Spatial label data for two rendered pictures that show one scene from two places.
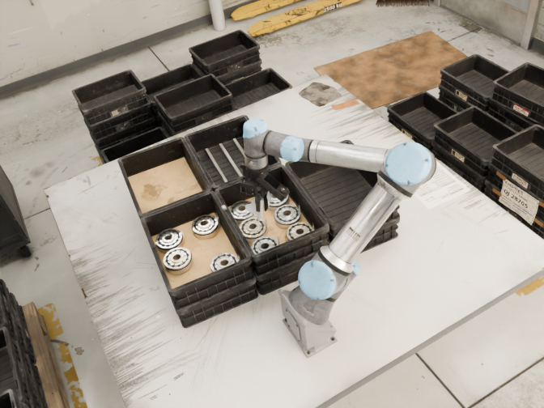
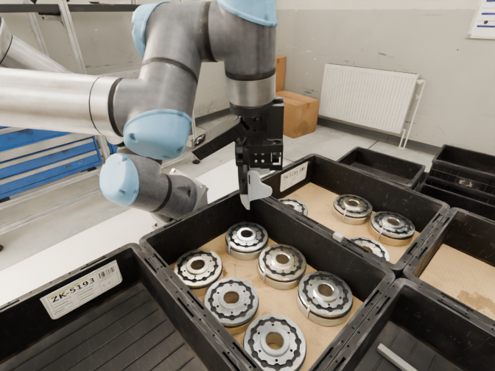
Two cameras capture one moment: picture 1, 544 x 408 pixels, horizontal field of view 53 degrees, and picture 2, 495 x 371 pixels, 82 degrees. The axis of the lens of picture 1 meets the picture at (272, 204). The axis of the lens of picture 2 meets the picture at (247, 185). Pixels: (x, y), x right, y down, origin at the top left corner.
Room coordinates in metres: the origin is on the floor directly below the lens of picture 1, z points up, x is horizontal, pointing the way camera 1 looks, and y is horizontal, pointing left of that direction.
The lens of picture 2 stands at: (1.79, -0.17, 1.32)
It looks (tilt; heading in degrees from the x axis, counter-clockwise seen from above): 32 degrees down; 155
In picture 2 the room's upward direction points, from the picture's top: straight up
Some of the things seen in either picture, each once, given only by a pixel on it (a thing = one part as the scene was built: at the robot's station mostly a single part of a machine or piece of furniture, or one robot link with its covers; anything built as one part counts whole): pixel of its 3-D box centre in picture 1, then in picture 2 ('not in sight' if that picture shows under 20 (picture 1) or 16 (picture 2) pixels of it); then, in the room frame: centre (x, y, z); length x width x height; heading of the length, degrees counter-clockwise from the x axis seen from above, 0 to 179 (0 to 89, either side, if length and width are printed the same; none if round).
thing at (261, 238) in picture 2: (265, 247); (246, 235); (1.32, 0.05, 0.86); 0.10 x 0.10 x 0.01
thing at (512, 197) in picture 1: (517, 200); not in sight; (1.77, -1.16, 0.41); 0.31 x 0.02 x 0.16; 23
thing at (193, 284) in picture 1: (193, 239); (342, 198); (1.36, 0.30, 0.92); 0.40 x 0.30 x 0.02; 18
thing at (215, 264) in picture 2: (299, 232); (197, 266); (1.37, -0.09, 0.86); 0.10 x 0.10 x 0.01
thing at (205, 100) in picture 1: (199, 125); not in sight; (2.83, 0.37, 0.37); 0.40 x 0.30 x 0.45; 113
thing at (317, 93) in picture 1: (319, 92); not in sight; (2.48, -0.34, 0.71); 0.22 x 0.19 x 0.01; 23
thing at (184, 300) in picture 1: (196, 248); (339, 214); (1.36, 0.30, 0.87); 0.40 x 0.30 x 0.11; 18
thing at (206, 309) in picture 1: (201, 267); not in sight; (1.36, 0.30, 0.76); 0.40 x 0.30 x 0.12; 18
